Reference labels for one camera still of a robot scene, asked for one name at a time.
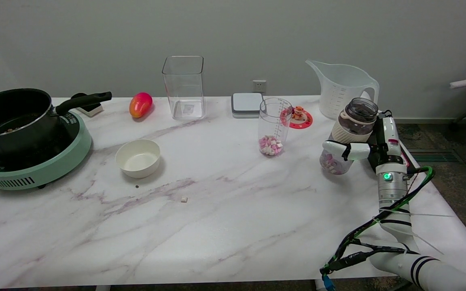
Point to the white table leg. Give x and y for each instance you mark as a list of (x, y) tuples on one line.
[(318, 285), (102, 288)]

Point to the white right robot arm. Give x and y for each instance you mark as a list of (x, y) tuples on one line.
[(392, 190)]

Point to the white black power adapter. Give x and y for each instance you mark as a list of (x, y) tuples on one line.
[(91, 109)]

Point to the black case with red label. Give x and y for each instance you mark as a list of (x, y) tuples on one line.
[(407, 155)]

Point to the red round coaster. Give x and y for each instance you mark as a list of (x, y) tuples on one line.
[(303, 123)]

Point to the clear plastic measuring cup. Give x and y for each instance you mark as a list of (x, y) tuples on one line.
[(273, 121)]

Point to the mint green induction cooker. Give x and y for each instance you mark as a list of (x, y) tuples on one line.
[(55, 163)]

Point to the clear square plastic container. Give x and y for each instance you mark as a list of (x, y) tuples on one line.
[(183, 87)]

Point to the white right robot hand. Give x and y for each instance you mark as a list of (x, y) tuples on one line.
[(388, 141)]

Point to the red orange mango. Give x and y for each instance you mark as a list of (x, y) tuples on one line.
[(140, 105)]

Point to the translucent white measuring jug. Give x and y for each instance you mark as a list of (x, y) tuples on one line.
[(338, 89)]

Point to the floor vent grille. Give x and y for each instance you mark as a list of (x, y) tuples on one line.
[(427, 156)]

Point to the pink white marshmallows in cup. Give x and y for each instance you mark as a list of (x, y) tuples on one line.
[(270, 146)]

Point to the white wall socket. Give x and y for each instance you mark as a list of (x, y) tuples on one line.
[(259, 86)]

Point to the clear bottle with dark lid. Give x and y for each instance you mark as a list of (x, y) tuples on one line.
[(356, 117)]

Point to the white bowl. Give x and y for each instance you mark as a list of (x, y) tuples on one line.
[(138, 159)]

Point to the small orange figurine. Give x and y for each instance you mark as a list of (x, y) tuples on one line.
[(298, 113)]

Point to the black cooking pot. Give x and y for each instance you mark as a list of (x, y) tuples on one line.
[(12, 121)]

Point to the white grey kitchen scale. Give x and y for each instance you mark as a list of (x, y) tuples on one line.
[(247, 104)]

